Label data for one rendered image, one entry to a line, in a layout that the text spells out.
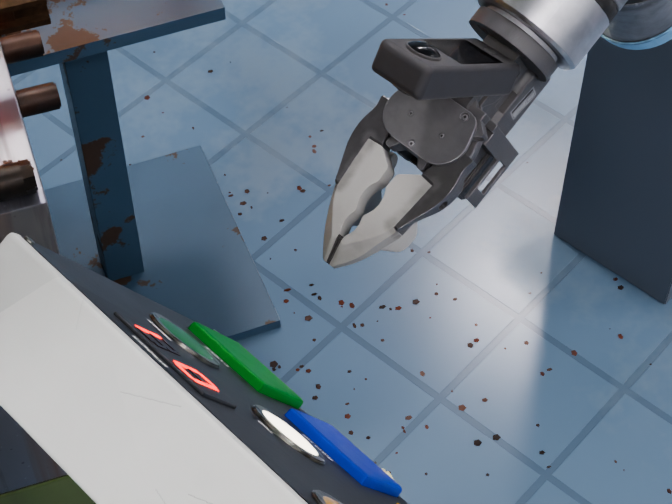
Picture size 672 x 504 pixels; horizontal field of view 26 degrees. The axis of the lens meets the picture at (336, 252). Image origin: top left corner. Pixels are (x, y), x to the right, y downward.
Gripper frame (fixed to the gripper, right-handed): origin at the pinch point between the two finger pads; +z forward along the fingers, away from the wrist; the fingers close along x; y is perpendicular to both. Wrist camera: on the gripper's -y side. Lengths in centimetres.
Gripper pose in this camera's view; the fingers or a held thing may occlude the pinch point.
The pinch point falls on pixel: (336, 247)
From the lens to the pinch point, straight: 103.4
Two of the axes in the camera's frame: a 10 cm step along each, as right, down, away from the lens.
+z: -6.2, 7.8, 0.2
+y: 3.6, 2.6, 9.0
